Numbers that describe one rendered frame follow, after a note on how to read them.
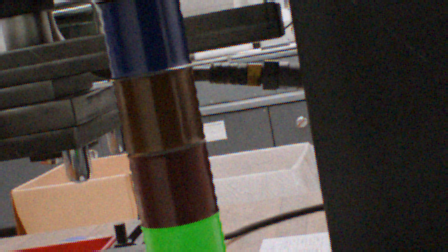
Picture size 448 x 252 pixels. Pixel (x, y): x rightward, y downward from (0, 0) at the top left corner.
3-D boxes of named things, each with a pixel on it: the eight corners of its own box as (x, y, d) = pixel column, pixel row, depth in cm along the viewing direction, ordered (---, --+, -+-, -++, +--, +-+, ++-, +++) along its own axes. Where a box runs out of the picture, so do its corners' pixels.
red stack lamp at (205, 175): (149, 212, 39) (136, 147, 39) (224, 201, 39) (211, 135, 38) (131, 233, 36) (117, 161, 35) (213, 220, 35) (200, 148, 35)
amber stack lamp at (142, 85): (136, 144, 39) (123, 77, 39) (211, 131, 38) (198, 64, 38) (116, 157, 35) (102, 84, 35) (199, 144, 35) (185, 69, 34)
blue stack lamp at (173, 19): (122, 74, 39) (109, 6, 38) (198, 61, 38) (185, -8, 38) (101, 81, 35) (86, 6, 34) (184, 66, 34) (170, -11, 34)
